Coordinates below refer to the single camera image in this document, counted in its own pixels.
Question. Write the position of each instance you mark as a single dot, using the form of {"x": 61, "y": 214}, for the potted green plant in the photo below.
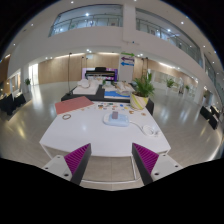
{"x": 143, "y": 91}

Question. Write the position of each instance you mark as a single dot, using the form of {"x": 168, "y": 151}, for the black display platform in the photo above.
{"x": 99, "y": 96}

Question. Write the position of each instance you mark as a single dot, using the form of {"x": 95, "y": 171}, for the light blue charging pad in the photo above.
{"x": 121, "y": 121}

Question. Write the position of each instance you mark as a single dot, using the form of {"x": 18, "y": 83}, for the white square table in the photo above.
{"x": 71, "y": 130}

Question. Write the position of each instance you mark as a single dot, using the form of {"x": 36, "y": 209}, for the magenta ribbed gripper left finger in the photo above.
{"x": 72, "y": 166}

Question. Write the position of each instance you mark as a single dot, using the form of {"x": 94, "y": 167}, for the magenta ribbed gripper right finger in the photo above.
{"x": 153, "y": 166}

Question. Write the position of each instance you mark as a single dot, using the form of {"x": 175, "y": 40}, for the small dark device on pad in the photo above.
{"x": 114, "y": 115}

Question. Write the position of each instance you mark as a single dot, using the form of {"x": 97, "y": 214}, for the small colourful pieces row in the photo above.
{"x": 111, "y": 107}

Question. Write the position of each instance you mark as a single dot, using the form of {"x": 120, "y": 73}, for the red rectangular mat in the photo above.
{"x": 72, "y": 104}

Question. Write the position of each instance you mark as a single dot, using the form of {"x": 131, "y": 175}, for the black piano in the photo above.
{"x": 101, "y": 71}

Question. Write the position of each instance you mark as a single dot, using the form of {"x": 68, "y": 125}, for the white directional sign pillar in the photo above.
{"x": 126, "y": 66}

